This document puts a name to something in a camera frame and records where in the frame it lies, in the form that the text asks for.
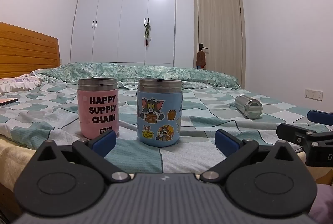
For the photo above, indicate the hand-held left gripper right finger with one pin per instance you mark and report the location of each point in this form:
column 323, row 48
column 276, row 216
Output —
column 225, row 142

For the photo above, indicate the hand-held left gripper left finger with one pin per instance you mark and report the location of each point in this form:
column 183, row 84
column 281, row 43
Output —
column 104, row 143

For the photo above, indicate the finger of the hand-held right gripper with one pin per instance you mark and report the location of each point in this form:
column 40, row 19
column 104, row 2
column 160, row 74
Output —
column 294, row 133
column 319, row 117

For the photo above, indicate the plain steel cup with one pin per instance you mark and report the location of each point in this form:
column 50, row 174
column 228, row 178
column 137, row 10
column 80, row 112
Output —
column 248, row 107

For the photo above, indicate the pink lettered steel cup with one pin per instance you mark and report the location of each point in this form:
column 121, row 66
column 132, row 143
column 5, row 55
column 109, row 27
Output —
column 98, row 109

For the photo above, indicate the blue cartoon steel cup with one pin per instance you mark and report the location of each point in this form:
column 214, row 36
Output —
column 159, row 112

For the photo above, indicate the purple cloth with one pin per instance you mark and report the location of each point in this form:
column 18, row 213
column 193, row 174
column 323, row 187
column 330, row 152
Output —
column 324, row 205

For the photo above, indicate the green checkered bed sheet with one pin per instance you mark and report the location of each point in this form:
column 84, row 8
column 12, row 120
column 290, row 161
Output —
column 52, row 114

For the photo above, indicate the green patterned quilt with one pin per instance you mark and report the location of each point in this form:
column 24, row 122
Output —
column 145, row 72

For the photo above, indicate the brown hanging pouch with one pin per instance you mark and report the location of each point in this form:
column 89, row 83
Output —
column 201, row 59

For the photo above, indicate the yellow mattress cover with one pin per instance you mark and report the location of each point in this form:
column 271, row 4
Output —
column 11, row 161

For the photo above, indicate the white floral pillow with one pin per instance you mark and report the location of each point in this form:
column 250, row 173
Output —
column 18, row 83

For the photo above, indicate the beige wooden door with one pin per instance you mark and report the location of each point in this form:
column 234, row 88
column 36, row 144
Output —
column 219, row 36

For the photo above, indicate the wooden bed headboard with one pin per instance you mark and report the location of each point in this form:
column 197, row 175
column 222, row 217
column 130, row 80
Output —
column 26, row 55

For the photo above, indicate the green hanging ornament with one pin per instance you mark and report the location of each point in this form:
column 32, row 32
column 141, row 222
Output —
column 147, row 33

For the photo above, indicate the white wardrobe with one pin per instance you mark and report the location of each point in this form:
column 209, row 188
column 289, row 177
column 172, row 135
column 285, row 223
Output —
column 122, row 18

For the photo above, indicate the white wall socket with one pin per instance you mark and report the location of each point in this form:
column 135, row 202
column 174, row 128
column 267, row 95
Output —
column 313, row 94

